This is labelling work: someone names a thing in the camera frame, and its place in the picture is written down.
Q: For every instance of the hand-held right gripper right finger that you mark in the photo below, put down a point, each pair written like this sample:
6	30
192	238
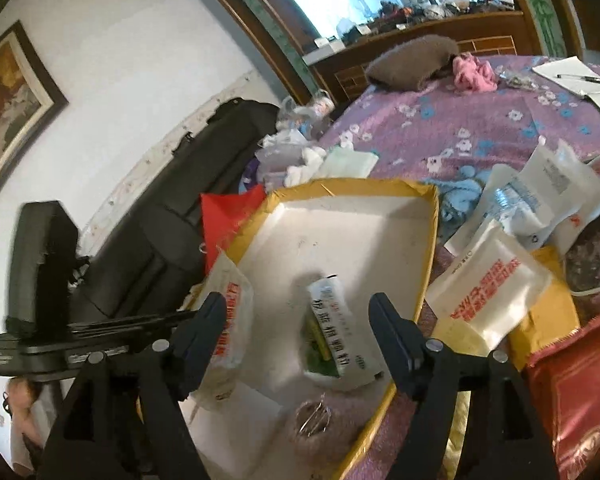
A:
382	332

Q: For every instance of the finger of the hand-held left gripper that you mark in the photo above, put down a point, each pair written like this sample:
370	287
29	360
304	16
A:
130	326

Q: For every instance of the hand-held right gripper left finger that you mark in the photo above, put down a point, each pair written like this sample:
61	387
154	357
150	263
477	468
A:
214	332

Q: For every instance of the white packet red print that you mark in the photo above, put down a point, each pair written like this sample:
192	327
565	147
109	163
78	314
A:
485	285
232	305

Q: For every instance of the green white powder packet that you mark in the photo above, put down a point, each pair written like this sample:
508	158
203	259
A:
330	310

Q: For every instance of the clear zip bag pink seal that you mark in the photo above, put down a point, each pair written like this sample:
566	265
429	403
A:
310	420

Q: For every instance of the yellow cardboard box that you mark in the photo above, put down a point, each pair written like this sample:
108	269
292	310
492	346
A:
330	225

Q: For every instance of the yellow padded envelope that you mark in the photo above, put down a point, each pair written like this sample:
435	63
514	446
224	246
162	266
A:
555	310

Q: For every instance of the red foil packet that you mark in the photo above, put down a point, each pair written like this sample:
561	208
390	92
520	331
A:
580	400

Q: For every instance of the white bowl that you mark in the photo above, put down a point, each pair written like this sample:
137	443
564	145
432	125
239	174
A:
592	260

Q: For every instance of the person's left forearm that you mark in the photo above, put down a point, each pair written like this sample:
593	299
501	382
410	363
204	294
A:
22	405

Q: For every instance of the red plastic bag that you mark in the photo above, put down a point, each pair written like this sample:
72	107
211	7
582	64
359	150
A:
225	215

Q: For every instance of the small white pouch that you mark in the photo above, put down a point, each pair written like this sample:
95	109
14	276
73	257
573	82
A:
467	234

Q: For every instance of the black fabric bag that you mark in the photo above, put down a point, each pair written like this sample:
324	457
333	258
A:
180	200

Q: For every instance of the blue cloth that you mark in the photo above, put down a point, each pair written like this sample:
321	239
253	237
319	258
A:
455	195

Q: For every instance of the pale green wipes packet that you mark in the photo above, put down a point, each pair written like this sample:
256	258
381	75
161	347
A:
350	162

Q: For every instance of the clear desiccant packet blue print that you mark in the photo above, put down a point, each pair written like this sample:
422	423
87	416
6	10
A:
517	205

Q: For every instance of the white plastic bag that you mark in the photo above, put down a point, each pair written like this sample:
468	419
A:
277	152

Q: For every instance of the purple floral blanket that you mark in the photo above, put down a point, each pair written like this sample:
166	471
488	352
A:
430	125

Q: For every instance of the white pouch red mark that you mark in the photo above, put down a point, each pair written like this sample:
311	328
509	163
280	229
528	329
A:
555	180

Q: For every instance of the clear plastic bag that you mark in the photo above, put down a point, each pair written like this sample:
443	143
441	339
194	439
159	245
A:
305	110

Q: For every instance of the brown knitted cloth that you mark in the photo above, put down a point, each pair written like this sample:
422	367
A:
410	62

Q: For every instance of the pink cloth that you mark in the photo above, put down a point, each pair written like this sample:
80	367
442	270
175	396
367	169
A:
472	72

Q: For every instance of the clear bag of small parts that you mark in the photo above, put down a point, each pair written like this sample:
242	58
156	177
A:
517	80

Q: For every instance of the white flat box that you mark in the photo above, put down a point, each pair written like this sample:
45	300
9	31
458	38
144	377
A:
325	46

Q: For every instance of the bamboo print panel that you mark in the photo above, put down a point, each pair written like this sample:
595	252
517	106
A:
270	25
535	0

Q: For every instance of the black pen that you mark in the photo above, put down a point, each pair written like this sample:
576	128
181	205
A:
580	78

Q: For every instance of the wooden cabinet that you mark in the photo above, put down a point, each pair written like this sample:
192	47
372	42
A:
480	25

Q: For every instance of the clutter on cabinet top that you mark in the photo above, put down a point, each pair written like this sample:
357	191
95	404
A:
430	7

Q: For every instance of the framed wall picture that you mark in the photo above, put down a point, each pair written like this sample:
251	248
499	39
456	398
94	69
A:
7	105

